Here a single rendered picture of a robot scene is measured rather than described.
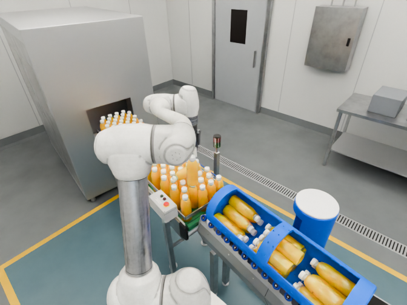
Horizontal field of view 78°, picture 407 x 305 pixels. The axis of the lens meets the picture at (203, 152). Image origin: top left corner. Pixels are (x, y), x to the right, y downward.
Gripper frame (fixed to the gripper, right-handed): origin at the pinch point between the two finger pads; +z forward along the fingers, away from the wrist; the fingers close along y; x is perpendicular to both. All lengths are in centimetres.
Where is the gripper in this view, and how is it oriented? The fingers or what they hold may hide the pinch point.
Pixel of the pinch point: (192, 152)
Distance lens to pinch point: 153.4
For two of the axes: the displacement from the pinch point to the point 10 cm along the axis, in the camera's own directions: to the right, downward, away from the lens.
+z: 0.2, 8.2, 5.7
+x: -6.4, -4.2, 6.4
